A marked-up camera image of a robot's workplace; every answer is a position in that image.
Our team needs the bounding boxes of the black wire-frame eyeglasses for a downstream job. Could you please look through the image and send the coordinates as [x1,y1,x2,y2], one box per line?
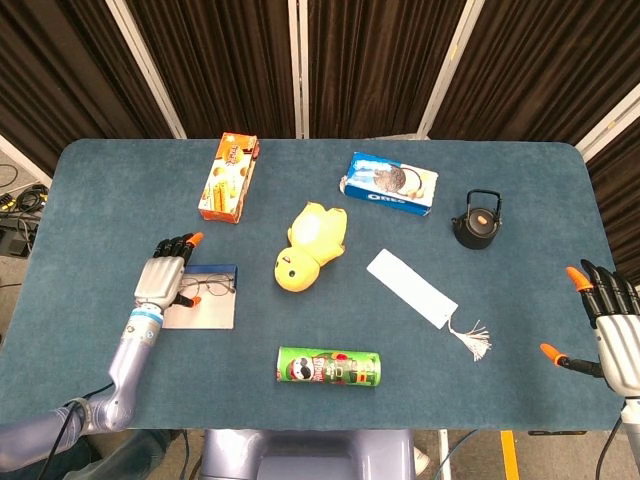
[178,273,236,297]

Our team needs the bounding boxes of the dark jeans leg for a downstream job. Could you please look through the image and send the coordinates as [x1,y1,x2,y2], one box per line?
[64,428,187,480]

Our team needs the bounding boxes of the blue felt table cover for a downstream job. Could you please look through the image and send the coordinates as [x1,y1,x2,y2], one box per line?
[0,138,632,432]

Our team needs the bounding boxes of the white bookmark with tassel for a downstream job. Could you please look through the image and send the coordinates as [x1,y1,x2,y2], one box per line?
[366,248,492,362]

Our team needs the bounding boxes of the blue Oreo cookie box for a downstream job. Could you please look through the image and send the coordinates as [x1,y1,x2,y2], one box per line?
[340,151,440,217]

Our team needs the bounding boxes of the black cast iron kettle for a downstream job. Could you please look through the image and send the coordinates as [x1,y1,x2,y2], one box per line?
[450,188,504,250]

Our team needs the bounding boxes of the black power box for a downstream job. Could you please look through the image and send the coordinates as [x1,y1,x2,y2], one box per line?
[0,215,39,257]

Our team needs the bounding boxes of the yellow floor tape strip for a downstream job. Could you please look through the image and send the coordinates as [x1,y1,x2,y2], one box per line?
[500,430,519,480]

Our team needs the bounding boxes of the brown pleated curtain panel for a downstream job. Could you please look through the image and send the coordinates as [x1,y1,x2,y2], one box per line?
[0,0,174,176]
[584,107,640,289]
[307,0,469,140]
[429,0,640,146]
[124,0,301,140]

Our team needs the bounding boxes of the orange biscuit box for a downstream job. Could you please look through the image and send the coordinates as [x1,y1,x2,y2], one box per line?
[198,131,261,225]

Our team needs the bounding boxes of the grey robot torso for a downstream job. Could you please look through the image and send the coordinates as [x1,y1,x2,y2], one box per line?
[198,428,417,480]

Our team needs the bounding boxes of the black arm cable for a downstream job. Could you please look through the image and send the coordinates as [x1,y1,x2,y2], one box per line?
[596,418,624,480]

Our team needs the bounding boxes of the blue cable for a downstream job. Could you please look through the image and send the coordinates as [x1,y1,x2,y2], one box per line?
[439,429,479,480]

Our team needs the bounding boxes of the black yellow cable bundle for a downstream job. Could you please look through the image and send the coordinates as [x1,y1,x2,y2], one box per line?
[0,183,50,214]

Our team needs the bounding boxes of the white screen frame post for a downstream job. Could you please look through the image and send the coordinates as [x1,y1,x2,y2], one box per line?
[416,0,482,141]
[287,0,311,140]
[0,133,54,187]
[104,0,187,140]
[574,82,640,162]

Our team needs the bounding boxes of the green Pringles can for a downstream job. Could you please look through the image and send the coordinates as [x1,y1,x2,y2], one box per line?
[276,345,383,389]

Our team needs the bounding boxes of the yellow duck plush toy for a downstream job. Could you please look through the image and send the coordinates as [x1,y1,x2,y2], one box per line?
[273,201,349,294]

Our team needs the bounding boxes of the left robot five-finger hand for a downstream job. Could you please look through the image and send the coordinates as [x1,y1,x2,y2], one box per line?
[133,231,205,312]

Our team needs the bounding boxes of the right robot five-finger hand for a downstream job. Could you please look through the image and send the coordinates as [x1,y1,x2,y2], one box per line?
[539,258,640,399]

